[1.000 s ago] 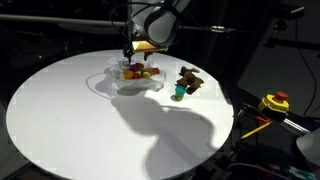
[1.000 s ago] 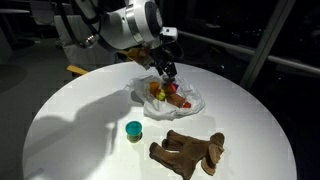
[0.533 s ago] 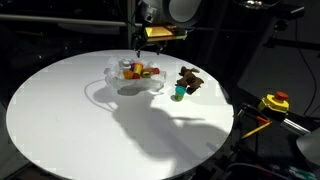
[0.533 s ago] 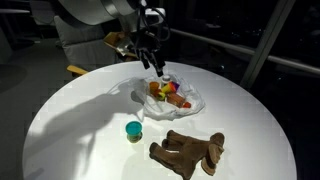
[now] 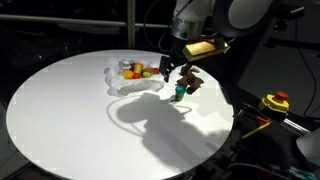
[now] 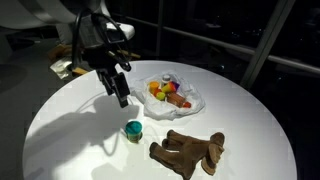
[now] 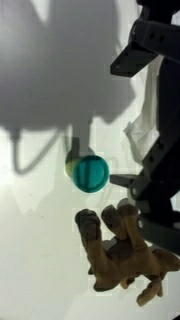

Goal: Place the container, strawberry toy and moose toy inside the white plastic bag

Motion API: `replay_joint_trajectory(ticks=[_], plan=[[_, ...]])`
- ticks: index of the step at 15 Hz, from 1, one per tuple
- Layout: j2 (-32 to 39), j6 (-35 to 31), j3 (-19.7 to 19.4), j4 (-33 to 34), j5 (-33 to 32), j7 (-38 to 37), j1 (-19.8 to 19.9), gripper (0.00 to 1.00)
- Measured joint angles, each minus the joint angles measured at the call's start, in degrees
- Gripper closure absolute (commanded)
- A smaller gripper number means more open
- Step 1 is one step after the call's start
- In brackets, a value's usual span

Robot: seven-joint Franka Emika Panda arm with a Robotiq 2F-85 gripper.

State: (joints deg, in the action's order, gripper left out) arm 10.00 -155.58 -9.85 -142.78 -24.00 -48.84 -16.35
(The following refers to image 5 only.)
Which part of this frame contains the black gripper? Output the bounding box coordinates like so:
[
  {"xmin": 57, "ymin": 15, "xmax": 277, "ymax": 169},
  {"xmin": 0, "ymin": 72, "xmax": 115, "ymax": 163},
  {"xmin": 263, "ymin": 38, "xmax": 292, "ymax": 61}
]
[{"xmin": 158, "ymin": 38, "xmax": 193, "ymax": 83}]

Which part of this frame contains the brown container with red cap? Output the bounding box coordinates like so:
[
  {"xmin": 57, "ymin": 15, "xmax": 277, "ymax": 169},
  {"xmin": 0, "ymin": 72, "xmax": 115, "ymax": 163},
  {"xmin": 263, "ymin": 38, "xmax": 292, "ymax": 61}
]
[{"xmin": 143, "ymin": 67, "xmax": 161, "ymax": 75}]

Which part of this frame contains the orange lid dough tub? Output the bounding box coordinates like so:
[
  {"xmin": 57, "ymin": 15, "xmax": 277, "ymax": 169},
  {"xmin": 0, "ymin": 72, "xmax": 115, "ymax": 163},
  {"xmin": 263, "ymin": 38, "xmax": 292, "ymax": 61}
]
[{"xmin": 132, "ymin": 61, "xmax": 144, "ymax": 75}]

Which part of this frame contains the yellow lid dough tub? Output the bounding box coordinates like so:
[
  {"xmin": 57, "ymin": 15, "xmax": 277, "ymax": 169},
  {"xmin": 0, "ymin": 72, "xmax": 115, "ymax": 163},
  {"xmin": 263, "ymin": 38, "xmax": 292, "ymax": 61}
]
[{"xmin": 122, "ymin": 69, "xmax": 135, "ymax": 80}]

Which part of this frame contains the white lid small bottle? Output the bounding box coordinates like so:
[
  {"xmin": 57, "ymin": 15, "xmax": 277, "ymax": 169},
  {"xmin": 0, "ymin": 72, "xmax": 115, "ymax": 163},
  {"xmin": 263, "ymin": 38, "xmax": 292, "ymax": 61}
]
[{"xmin": 119, "ymin": 58, "xmax": 132, "ymax": 68}]

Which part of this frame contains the brown moose plush toy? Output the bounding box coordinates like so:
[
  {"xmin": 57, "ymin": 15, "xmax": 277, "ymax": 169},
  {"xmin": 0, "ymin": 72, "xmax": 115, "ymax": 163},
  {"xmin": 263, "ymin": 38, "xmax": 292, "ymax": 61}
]
[{"xmin": 175, "ymin": 65, "xmax": 205, "ymax": 95}]

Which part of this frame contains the white plastic bag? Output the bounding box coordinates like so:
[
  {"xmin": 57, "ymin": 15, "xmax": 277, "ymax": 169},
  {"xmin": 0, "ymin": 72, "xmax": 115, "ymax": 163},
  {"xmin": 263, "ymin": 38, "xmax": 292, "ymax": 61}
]
[{"xmin": 104, "ymin": 54, "xmax": 166, "ymax": 97}]

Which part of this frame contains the teal lid dough tub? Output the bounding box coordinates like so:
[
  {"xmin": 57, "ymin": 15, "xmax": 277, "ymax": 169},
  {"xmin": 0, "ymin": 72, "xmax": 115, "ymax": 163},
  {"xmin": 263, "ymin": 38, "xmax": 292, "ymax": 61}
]
[{"xmin": 174, "ymin": 85, "xmax": 187, "ymax": 103}]

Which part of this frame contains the yellow pencil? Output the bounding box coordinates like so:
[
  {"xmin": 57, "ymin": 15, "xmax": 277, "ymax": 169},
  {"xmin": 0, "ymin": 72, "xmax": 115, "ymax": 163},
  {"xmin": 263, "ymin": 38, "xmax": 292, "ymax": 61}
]
[{"xmin": 240, "ymin": 121, "xmax": 273, "ymax": 140}]

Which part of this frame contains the yellow emergency stop button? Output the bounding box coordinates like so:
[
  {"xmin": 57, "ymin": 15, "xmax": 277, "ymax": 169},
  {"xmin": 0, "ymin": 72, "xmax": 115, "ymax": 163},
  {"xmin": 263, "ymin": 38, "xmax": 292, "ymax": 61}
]
[{"xmin": 257, "ymin": 91, "xmax": 291, "ymax": 115}]

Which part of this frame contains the silver metal cylinder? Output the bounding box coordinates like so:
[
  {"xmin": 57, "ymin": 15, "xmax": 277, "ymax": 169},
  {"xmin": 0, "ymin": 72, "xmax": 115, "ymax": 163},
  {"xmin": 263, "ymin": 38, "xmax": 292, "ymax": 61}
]
[{"xmin": 280, "ymin": 117, "xmax": 312, "ymax": 137}]

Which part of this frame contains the white rounded shade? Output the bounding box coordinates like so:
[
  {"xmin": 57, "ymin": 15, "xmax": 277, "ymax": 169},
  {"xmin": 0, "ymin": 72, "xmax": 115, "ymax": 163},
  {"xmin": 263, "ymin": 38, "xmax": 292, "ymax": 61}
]
[{"xmin": 295, "ymin": 127, "xmax": 320, "ymax": 168}]

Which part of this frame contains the red handled tool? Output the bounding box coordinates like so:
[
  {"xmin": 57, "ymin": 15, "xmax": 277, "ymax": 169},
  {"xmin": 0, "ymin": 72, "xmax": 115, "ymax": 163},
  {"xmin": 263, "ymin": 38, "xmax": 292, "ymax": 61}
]
[{"xmin": 254, "ymin": 114, "xmax": 272, "ymax": 125}]

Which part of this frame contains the grey floor cable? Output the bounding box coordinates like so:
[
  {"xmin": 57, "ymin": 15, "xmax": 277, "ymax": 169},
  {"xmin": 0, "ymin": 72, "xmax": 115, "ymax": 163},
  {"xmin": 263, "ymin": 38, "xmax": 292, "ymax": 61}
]
[{"xmin": 225, "ymin": 162, "xmax": 291, "ymax": 180}]

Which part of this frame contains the black hanging cable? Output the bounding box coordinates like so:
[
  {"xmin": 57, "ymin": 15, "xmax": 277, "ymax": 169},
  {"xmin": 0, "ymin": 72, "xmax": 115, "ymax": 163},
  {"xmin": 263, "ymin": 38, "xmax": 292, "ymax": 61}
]
[{"xmin": 293, "ymin": 18, "xmax": 318, "ymax": 118}]

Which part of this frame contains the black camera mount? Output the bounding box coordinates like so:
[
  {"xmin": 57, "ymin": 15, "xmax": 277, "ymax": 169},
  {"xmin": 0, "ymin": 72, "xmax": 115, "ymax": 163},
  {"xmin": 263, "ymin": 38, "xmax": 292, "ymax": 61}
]
[{"xmin": 266, "ymin": 0, "xmax": 320, "ymax": 51}]

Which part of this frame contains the metal window rail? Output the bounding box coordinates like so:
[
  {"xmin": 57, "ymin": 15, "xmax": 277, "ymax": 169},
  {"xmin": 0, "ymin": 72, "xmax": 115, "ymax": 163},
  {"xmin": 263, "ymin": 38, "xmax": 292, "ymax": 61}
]
[{"xmin": 0, "ymin": 13, "xmax": 173, "ymax": 30}]

